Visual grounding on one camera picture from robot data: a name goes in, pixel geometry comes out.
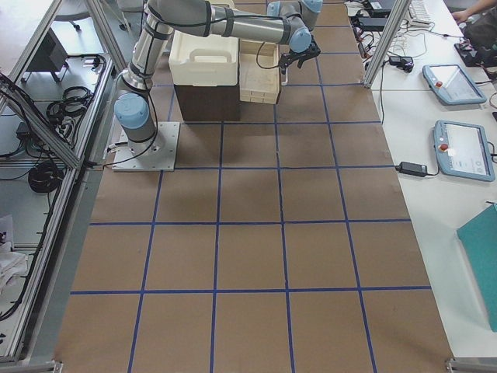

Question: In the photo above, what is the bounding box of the aluminium frame post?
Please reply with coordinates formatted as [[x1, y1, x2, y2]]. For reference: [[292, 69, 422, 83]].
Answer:
[[363, 0, 411, 89]]

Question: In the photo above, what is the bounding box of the black power adapter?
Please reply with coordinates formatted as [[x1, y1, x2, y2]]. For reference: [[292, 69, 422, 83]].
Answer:
[[395, 162, 428, 177]]

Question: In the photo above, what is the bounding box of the wooden drawer with white handle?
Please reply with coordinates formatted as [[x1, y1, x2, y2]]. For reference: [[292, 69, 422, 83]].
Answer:
[[238, 39, 281, 104]]

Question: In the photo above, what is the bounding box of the upper teach pendant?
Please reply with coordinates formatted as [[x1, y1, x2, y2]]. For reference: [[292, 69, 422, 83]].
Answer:
[[422, 64, 487, 106]]

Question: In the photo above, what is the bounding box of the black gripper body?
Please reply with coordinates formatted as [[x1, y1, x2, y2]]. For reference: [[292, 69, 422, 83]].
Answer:
[[287, 41, 321, 62]]

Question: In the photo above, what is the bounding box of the cream plastic tray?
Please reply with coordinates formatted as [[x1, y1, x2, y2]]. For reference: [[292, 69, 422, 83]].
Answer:
[[169, 31, 238, 86]]

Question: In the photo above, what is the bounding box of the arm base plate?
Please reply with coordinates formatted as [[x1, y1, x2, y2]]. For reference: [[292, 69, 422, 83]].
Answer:
[[111, 121, 181, 172]]

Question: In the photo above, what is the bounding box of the dark wooden drawer cabinet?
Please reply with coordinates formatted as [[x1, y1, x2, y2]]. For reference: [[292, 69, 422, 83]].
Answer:
[[174, 85, 241, 122]]

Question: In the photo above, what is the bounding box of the teach pendant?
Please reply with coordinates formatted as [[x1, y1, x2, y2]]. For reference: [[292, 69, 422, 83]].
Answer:
[[422, 64, 487, 106], [433, 120, 495, 182]]

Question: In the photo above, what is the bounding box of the lower teach pendant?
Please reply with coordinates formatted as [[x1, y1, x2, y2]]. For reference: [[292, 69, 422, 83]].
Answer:
[[433, 120, 495, 182]]

